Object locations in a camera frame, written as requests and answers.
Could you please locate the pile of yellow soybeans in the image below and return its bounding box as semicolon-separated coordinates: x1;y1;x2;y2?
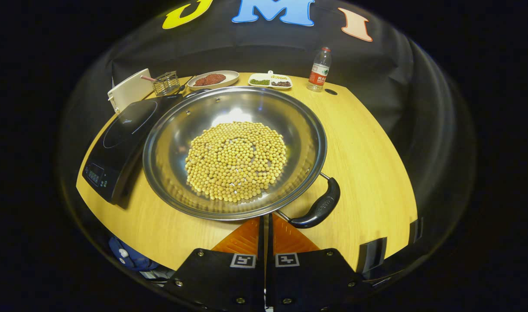
185;121;288;203

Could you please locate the red raw meat slab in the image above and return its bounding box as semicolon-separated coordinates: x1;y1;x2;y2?
194;74;227;87

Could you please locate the black induction cooktop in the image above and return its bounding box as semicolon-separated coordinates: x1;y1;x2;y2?
82;93;184;205

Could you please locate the blue fabric item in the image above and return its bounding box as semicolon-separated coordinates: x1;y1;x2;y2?
109;236;160;272

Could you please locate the white round plate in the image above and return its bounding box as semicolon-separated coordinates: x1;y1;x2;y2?
187;70;240;91

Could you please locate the white divided dish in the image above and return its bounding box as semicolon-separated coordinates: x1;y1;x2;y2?
248;70;293;90

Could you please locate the black bracket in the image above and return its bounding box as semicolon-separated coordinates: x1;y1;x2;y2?
356;237;388;273
409;217;424;244

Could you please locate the steel pot with black handles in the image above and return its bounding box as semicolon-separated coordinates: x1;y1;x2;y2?
143;86;341;229

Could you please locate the clear bottle with red label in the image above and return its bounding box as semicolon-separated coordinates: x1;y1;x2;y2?
307;47;332;92

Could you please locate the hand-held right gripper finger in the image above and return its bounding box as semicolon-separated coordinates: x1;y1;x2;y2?
266;213;368;312
164;214;266;312

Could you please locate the white toaster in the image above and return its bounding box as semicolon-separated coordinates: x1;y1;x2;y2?
107;68;154;114

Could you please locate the wire mesh basket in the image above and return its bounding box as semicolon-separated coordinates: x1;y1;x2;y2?
153;71;181;96

